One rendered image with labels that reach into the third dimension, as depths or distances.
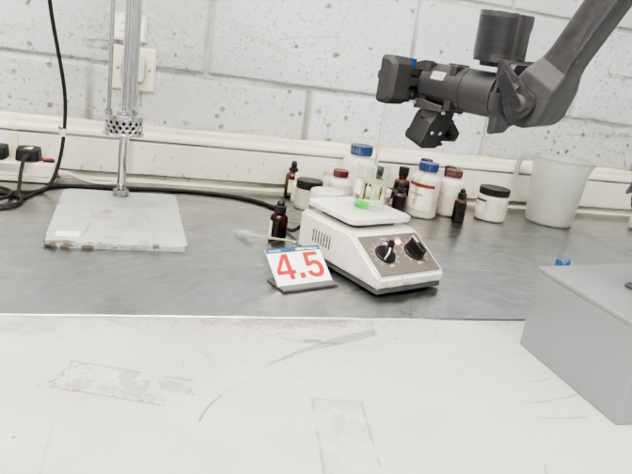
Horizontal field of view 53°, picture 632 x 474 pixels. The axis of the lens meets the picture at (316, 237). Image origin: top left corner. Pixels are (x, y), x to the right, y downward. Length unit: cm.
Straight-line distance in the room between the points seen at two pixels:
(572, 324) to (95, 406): 50
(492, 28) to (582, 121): 94
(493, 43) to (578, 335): 36
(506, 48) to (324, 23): 65
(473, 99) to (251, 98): 65
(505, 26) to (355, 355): 43
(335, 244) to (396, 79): 26
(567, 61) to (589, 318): 29
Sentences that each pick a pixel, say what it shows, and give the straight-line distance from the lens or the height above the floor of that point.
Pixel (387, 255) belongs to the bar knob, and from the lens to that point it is 89.
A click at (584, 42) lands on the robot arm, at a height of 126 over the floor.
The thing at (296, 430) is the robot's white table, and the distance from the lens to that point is 58.
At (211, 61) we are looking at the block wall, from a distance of 138.
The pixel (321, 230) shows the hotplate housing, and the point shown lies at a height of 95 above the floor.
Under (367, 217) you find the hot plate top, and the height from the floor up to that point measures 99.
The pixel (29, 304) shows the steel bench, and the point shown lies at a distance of 79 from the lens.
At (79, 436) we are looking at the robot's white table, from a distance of 56.
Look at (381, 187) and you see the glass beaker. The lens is 97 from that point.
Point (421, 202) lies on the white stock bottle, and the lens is 135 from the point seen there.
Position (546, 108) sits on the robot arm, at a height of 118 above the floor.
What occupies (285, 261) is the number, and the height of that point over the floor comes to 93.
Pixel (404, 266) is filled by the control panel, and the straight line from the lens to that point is 92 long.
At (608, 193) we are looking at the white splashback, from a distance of 179.
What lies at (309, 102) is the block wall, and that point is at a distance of 143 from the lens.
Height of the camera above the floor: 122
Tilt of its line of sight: 17 degrees down
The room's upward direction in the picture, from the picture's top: 8 degrees clockwise
